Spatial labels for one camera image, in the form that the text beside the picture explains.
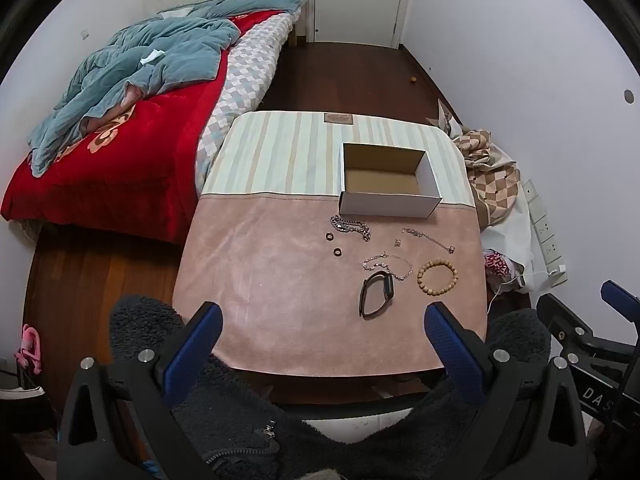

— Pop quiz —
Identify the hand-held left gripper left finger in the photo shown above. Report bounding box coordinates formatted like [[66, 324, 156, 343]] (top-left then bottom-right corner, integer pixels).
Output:
[[57, 301, 224, 480]]

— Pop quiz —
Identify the white door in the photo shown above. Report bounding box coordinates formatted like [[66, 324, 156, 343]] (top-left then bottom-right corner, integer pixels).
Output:
[[313, 0, 410, 44]]

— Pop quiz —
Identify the thick silver chain bracelet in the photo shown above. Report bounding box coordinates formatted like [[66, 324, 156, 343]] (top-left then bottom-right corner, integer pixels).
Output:
[[330, 215, 372, 242]]

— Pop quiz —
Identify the blue duvet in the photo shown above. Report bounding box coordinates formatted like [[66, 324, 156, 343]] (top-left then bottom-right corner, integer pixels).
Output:
[[27, 0, 304, 177]]

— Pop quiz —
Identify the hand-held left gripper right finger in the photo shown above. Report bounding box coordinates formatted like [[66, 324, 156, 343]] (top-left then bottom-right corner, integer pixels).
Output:
[[424, 302, 586, 480]]

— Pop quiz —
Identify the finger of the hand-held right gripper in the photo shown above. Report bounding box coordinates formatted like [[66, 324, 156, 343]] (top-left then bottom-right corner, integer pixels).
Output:
[[537, 292, 640, 361], [601, 280, 640, 317]]

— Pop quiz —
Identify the wooden bed frame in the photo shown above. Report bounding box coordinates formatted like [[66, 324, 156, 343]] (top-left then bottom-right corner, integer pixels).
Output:
[[294, 2, 309, 47]]

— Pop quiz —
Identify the black smart band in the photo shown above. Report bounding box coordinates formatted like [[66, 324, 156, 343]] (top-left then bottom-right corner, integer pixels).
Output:
[[359, 270, 395, 319]]

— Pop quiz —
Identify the white cloth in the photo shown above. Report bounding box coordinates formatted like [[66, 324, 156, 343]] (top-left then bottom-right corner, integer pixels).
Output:
[[480, 180, 538, 295]]

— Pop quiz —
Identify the brown checkered cloth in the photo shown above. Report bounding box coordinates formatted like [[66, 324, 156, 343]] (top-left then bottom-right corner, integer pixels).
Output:
[[425, 99, 523, 233]]

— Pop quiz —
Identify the thin silver bracelet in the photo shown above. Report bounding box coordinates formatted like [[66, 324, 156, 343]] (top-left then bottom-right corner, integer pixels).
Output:
[[401, 228, 456, 255]]

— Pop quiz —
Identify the red and white snack bag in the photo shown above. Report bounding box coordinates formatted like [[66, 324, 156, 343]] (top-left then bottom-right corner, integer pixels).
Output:
[[483, 250, 512, 279]]

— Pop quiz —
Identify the white cardboard box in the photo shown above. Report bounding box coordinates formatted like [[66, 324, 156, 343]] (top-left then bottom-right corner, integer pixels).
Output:
[[338, 142, 443, 219]]

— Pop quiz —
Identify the dark fleece clothing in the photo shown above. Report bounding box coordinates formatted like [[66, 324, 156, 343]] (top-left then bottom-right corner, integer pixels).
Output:
[[109, 295, 553, 480]]

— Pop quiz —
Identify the black and white shoe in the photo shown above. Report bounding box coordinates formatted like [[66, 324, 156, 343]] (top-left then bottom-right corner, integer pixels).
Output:
[[0, 384, 47, 403]]

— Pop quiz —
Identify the white power strip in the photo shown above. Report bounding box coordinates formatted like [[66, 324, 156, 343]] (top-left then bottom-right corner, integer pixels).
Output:
[[522, 180, 569, 286]]

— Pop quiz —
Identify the pink plastic object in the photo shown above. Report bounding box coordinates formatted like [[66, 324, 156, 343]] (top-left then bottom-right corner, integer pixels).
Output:
[[14, 324, 44, 376]]

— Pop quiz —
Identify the silver beaded chain bracelet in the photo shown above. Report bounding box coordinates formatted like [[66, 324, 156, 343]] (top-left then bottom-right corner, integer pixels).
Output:
[[363, 252, 414, 281]]

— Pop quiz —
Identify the wooden bead bracelet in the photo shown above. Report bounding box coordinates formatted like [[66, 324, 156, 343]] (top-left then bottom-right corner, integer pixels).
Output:
[[417, 259, 459, 296]]

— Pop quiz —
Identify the white charger with cable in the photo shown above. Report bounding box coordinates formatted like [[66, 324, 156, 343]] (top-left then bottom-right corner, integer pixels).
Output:
[[487, 264, 567, 307]]

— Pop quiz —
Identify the bed with red blanket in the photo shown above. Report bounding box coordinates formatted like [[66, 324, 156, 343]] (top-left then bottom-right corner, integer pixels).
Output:
[[0, 9, 282, 246]]

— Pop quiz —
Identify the checkered bed sheet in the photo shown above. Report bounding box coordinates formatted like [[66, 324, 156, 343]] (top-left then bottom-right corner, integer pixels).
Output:
[[194, 12, 296, 196]]

